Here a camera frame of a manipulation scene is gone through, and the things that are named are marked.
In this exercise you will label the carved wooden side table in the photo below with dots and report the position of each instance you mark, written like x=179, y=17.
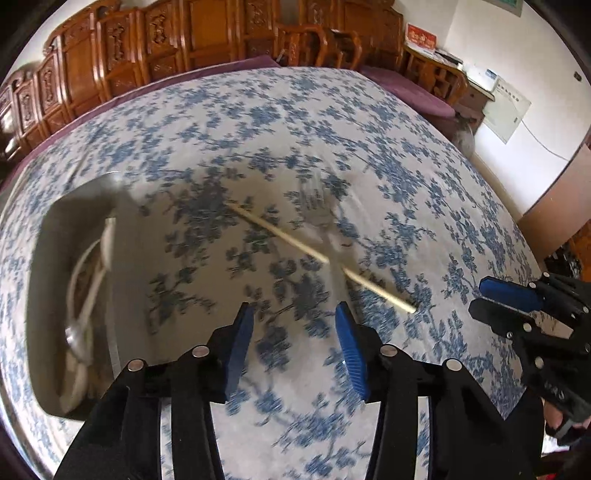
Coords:
x=429, y=74

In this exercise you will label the wooden drawer cabinet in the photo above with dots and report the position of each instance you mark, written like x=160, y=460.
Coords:
x=468, y=106

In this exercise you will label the green framed picture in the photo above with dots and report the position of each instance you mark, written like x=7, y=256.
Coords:
x=510, y=4

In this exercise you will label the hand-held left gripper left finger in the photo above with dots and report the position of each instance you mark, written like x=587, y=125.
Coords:
x=238, y=350

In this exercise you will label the brown board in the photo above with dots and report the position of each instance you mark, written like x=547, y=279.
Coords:
x=558, y=203

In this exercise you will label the white box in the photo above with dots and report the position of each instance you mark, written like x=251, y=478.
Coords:
x=480, y=78

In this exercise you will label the black flat device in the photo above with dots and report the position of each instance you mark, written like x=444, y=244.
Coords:
x=450, y=57

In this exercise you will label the steel fork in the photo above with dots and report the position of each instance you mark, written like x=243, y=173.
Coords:
x=325, y=226

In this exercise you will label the person's right hand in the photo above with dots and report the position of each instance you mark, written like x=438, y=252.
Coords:
x=551, y=413

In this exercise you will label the person's dark clothing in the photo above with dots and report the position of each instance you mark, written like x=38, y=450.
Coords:
x=579, y=466

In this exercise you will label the brown wooden chopstick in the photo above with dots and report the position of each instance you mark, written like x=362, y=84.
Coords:
x=94, y=277

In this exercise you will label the grey electric fan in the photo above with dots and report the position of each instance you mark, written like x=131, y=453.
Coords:
x=461, y=138

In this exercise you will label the carved wooden chair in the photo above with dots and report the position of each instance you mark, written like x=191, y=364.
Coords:
x=323, y=39

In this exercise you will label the blue floral bed sheet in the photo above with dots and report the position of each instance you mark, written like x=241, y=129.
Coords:
x=277, y=138

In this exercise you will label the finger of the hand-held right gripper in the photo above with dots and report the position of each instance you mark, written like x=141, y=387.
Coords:
x=489, y=313
x=508, y=291

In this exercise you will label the steel rectangular tray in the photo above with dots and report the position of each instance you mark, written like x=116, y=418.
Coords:
x=51, y=277

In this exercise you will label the white wall chart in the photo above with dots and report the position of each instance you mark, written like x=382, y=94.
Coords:
x=505, y=108

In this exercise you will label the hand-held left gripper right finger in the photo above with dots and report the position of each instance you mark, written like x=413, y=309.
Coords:
x=353, y=350

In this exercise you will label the pale bamboo chopstick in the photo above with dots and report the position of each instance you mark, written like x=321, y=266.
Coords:
x=286, y=237

